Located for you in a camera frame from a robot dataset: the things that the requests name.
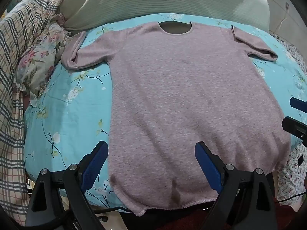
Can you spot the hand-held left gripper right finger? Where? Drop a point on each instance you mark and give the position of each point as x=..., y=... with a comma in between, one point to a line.
x=209, y=167

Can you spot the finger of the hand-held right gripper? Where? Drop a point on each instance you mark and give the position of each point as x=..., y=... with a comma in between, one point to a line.
x=293, y=125
x=299, y=105

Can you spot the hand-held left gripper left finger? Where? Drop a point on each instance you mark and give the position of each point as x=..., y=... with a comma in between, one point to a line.
x=92, y=170

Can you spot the pink knit sweater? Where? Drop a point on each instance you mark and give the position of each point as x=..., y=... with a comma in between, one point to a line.
x=182, y=95

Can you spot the blue floral bedsheet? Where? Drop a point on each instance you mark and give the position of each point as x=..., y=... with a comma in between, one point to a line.
x=72, y=115

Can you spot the white floral sheet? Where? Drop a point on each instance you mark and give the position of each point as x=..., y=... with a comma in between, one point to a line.
x=289, y=184

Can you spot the pink floral quilt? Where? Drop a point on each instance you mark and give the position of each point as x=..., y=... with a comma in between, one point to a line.
x=40, y=60

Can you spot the plaid blanket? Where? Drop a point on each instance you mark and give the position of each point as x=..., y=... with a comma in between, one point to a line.
x=14, y=52

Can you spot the green striped cushion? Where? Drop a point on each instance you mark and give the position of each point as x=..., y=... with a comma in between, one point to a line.
x=148, y=0

